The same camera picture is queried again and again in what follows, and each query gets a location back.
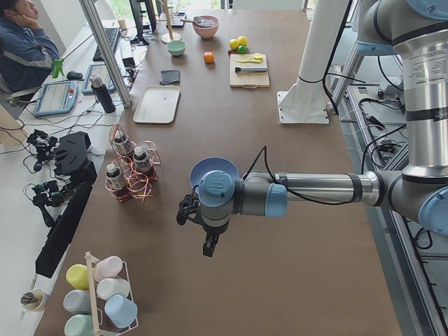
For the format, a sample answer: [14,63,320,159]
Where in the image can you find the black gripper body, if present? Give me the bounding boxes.
[202,224,221,246]

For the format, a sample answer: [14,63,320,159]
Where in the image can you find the blue plate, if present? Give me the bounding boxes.
[190,157,239,188]

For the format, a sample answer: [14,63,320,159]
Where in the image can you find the orange mandarin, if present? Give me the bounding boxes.
[203,52,215,64]

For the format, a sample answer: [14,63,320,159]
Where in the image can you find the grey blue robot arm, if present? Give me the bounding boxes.
[195,1,447,256]

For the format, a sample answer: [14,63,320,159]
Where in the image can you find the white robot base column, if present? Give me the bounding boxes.
[277,0,352,124]

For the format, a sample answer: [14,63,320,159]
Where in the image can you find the pink cup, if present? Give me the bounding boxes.
[93,255,123,282]

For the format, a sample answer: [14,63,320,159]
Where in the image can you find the dark bottle middle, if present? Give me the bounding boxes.
[133,146,151,173]

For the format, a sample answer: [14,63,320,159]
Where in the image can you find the dark bottle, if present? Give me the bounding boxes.
[106,163,127,190]
[113,134,131,155]
[133,146,151,173]

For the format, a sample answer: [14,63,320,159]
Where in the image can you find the light blue cup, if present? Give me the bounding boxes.
[104,294,138,328]

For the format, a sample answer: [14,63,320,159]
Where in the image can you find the white cup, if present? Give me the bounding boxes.
[97,278,130,300]

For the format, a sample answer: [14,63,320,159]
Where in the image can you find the dark bottle front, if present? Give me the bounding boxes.
[106,163,127,190]

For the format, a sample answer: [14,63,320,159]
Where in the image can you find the dark bottle top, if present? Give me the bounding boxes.
[113,134,131,155]

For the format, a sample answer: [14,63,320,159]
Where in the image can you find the yellow cup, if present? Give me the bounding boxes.
[66,264,89,290]

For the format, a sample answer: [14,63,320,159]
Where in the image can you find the beige tray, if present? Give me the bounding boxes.
[133,85,181,124]

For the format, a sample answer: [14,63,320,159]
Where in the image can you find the grey cup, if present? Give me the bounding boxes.
[62,289,91,314]

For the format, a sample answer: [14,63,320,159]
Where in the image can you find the mint green cup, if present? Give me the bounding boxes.
[64,314,94,336]

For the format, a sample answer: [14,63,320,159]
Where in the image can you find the black long bar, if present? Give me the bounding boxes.
[35,183,92,279]

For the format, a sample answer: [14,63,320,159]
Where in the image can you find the black foam block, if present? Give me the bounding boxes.
[55,131,97,186]

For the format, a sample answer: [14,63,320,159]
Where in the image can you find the dark grey cloth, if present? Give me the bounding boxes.
[160,69,181,85]

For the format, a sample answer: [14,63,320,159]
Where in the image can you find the wooden cutting board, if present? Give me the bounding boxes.
[230,54,270,88]

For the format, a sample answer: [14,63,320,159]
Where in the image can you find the yellow banana peel slices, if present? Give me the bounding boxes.
[234,53,263,64]

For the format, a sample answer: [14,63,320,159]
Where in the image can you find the black thermos bottle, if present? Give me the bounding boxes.
[90,73,116,113]

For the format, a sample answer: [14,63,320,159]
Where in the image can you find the paper cup with utensils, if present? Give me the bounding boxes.
[20,288,49,312]

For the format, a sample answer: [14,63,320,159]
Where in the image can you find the green lime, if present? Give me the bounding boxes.
[237,45,247,54]

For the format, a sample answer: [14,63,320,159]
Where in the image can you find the mint green bowl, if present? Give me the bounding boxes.
[167,40,186,57]

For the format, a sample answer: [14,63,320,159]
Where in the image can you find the blue teach pendant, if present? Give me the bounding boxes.
[80,63,116,95]
[33,80,78,117]

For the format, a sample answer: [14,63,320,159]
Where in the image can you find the wooden stand with base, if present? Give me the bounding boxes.
[158,0,182,44]

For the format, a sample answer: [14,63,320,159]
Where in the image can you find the pink bowl with ice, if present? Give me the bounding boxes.
[192,15,219,39]

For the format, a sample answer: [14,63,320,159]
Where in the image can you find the black computer mouse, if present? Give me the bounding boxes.
[66,71,83,81]

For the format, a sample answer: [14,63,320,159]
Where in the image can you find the black keyboard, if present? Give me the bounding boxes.
[92,27,120,62]

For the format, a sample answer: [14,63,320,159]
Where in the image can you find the green clamp toy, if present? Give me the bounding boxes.
[52,58,64,79]

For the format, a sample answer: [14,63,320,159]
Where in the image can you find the seated person in blue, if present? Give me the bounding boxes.
[1,0,60,92]

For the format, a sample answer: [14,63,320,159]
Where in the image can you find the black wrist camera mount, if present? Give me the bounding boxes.
[176,195,202,225]

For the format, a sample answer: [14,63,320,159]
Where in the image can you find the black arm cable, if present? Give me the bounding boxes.
[241,146,358,206]

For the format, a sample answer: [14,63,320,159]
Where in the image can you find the copper wire bottle rack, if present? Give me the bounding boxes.
[104,123,161,203]

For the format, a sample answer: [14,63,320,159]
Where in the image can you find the white wire cup rack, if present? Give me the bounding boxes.
[85,251,139,335]

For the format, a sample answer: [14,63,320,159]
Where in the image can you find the black handled knife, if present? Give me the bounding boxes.
[234,66,267,74]

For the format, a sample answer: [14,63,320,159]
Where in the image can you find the aluminium frame post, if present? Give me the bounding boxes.
[79,0,132,108]

